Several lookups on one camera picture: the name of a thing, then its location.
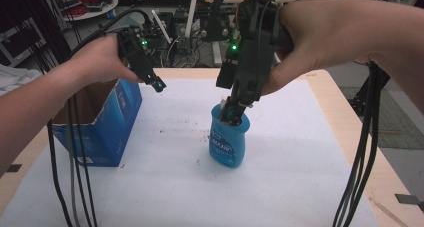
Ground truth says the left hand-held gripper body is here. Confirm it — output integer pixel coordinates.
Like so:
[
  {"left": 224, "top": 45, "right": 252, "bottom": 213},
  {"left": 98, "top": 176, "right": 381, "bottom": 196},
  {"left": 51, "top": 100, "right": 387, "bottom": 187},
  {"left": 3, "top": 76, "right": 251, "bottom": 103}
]
[{"left": 116, "top": 27, "right": 158, "bottom": 85}]

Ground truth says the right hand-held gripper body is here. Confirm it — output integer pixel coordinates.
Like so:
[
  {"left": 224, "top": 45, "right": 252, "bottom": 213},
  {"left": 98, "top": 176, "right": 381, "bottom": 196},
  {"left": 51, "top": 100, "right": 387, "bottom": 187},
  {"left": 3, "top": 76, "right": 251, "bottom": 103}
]
[{"left": 215, "top": 0, "right": 295, "bottom": 109}]

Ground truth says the blue plastic bottle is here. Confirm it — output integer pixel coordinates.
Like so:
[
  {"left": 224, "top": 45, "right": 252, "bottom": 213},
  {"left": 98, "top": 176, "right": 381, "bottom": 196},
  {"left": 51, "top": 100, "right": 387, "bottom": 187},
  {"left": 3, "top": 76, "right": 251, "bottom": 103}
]
[{"left": 208, "top": 103, "right": 252, "bottom": 169}]

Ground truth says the blue cardboard box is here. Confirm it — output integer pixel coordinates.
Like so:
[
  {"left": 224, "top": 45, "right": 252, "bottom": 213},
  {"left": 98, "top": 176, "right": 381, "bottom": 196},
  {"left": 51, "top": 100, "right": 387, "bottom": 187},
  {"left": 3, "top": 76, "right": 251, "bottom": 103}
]
[{"left": 51, "top": 78, "right": 144, "bottom": 168}]

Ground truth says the person's left hand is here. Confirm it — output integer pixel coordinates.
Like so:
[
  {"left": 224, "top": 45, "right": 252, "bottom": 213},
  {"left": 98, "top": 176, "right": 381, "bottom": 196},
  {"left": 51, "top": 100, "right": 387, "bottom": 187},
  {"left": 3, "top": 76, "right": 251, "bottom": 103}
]
[{"left": 64, "top": 33, "right": 142, "bottom": 89}]

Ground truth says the person's right hand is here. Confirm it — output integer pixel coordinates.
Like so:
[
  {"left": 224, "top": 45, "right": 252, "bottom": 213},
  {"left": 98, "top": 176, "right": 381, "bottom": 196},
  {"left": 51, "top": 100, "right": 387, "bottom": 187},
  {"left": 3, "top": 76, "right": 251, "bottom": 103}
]
[{"left": 260, "top": 0, "right": 379, "bottom": 97}]

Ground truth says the round white table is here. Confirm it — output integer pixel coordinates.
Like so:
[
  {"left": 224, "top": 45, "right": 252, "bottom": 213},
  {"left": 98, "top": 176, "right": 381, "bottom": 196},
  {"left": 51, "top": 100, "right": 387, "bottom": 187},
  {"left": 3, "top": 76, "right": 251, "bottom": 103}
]
[{"left": 62, "top": 0, "right": 120, "bottom": 22}]

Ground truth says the white upright bar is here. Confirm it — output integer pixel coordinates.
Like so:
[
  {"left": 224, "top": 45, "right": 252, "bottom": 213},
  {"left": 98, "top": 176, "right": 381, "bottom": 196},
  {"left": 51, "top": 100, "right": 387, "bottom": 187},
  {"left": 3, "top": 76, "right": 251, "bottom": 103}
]
[{"left": 184, "top": 0, "right": 201, "bottom": 39}]

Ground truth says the white table mat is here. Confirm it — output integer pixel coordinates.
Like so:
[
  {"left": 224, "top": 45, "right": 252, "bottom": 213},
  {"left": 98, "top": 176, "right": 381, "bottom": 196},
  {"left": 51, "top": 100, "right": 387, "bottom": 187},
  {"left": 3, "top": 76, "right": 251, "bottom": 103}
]
[{"left": 0, "top": 78, "right": 382, "bottom": 227}]

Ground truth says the metal shelf rack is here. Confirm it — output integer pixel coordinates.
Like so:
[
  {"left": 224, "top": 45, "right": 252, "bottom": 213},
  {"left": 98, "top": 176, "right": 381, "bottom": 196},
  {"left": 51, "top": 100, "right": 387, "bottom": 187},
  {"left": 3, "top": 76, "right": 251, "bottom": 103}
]
[{"left": 0, "top": 17, "right": 47, "bottom": 68}]

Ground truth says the white crumpled cloth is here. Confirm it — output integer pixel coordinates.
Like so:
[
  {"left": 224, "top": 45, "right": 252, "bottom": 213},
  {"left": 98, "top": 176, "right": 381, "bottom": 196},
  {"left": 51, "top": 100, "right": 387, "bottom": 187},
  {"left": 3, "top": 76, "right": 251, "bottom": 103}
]
[{"left": 0, "top": 63, "right": 44, "bottom": 97}]

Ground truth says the red cable coil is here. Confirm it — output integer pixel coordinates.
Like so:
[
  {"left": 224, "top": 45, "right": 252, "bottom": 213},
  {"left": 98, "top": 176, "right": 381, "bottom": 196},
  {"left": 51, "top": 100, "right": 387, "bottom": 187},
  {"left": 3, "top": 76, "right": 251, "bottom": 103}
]
[{"left": 63, "top": 0, "right": 101, "bottom": 18}]

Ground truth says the black left gripper cable bundle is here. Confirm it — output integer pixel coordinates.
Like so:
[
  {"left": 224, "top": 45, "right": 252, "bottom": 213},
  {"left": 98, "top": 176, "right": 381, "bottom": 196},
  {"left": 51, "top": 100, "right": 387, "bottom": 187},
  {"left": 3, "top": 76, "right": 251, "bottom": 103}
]
[{"left": 46, "top": 8, "right": 152, "bottom": 227}]

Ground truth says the black gripper cable bundle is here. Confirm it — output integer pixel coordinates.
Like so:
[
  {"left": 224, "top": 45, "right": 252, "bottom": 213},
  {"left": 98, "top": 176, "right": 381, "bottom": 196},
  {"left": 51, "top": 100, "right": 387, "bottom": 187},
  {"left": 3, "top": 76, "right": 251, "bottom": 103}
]
[
  {"left": 46, "top": 8, "right": 152, "bottom": 227},
  {"left": 332, "top": 60, "right": 392, "bottom": 227}
]

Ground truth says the grey cable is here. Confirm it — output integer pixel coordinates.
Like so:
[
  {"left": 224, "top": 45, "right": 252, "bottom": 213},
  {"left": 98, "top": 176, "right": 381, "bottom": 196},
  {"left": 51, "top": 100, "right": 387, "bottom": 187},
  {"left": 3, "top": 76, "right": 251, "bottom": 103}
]
[{"left": 65, "top": 98, "right": 82, "bottom": 227}]

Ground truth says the black right gripper cable bundle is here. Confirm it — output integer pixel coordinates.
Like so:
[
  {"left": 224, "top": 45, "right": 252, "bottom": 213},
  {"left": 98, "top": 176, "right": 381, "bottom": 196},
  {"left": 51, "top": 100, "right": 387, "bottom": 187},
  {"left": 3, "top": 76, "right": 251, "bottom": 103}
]
[{"left": 332, "top": 60, "right": 392, "bottom": 227}]

